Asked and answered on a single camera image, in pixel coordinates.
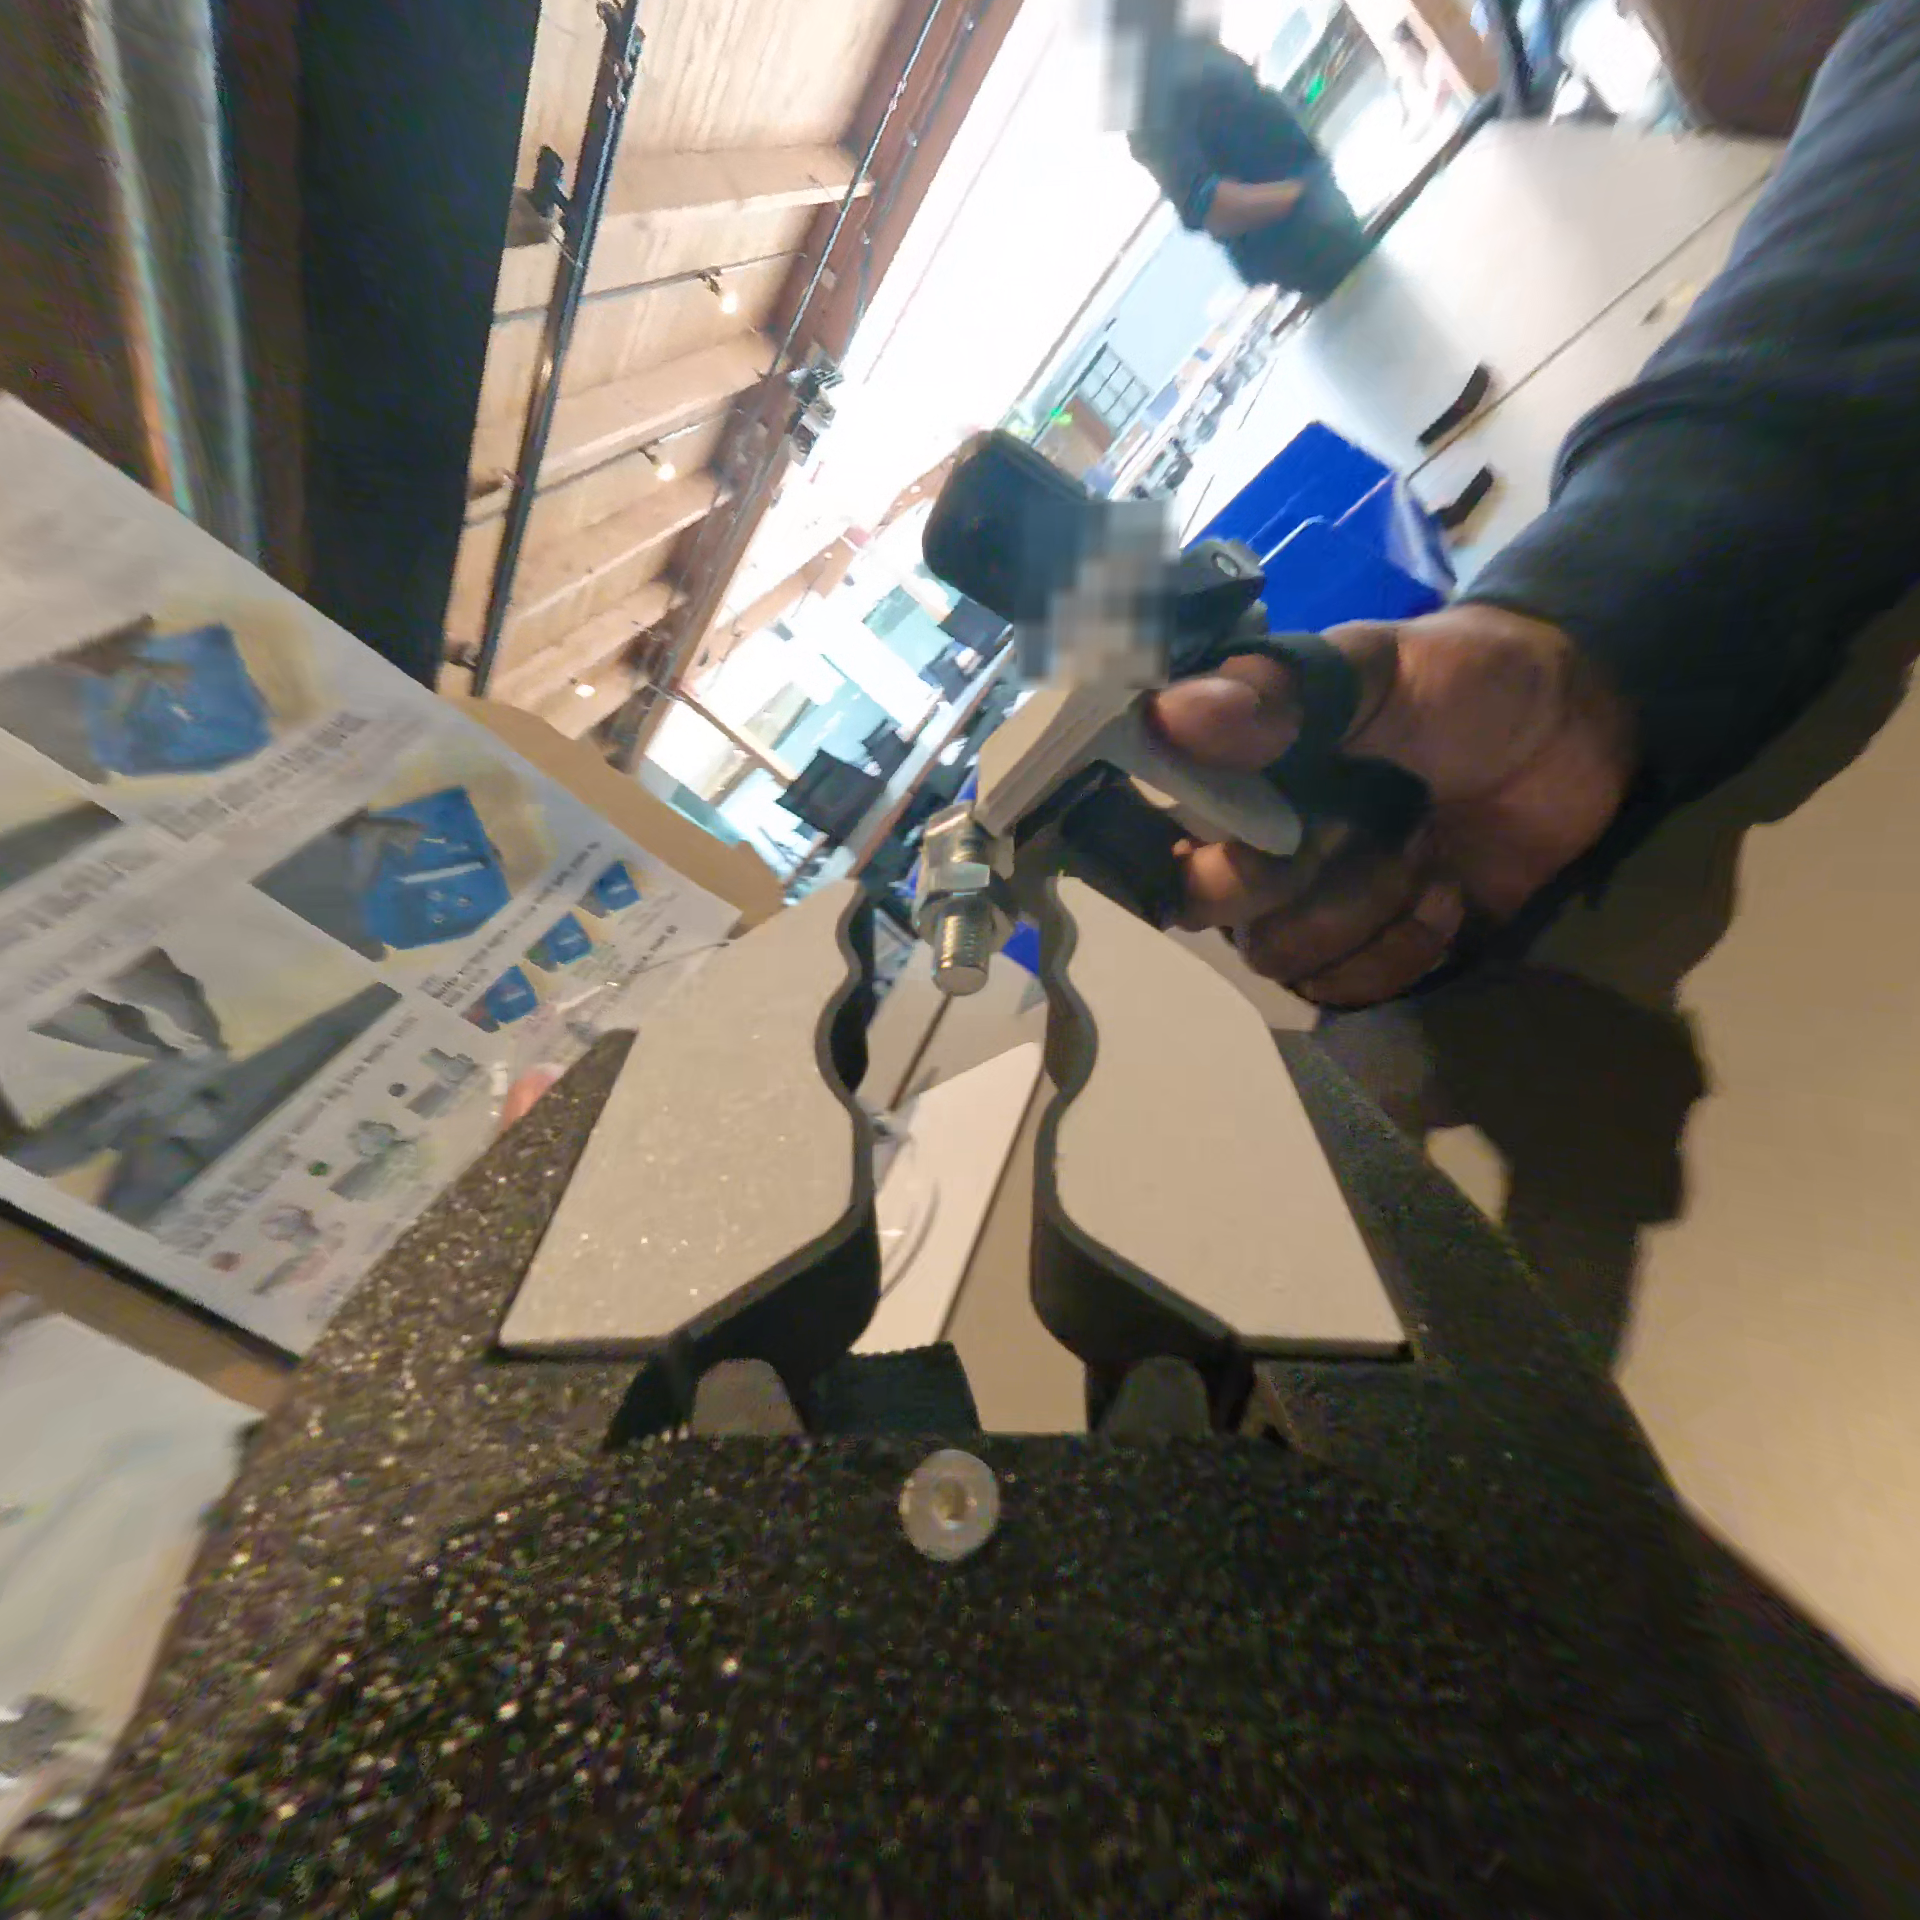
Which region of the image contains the person's right forearm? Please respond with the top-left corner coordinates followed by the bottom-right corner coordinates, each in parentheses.
top-left (1462, 0), bottom-right (1920, 964)

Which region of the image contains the black office chair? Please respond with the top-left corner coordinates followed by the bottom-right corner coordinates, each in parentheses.
top-left (777, 748), bottom-right (891, 846)

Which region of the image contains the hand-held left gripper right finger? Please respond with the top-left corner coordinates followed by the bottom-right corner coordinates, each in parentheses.
top-left (1028, 877), bottom-right (1409, 1443)

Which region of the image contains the metal air duct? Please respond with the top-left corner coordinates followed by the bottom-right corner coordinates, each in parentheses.
top-left (92, 0), bottom-right (261, 562)

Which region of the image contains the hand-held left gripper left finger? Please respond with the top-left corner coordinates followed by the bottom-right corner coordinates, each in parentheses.
top-left (500, 878), bottom-right (881, 1358)

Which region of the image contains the black wall screen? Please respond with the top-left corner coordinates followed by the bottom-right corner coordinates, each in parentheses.
top-left (296, 0), bottom-right (544, 682)

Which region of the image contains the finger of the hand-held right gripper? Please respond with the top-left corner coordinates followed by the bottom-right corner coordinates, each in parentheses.
top-left (971, 682), bottom-right (1145, 846)

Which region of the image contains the steel bolt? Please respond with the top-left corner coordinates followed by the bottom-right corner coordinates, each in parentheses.
top-left (913, 808), bottom-right (1014, 1000)

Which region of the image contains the person's right hand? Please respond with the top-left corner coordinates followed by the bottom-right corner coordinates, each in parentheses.
top-left (1145, 604), bottom-right (1639, 1009)

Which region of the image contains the blue plastic bin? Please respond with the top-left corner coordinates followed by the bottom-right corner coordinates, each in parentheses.
top-left (1186, 423), bottom-right (1460, 635)

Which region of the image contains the printed instruction sheet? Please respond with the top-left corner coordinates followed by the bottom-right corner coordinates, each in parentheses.
top-left (0, 392), bottom-right (740, 1357)

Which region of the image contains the wooden document stand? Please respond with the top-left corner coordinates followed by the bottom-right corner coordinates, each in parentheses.
top-left (0, 693), bottom-right (1043, 1815)

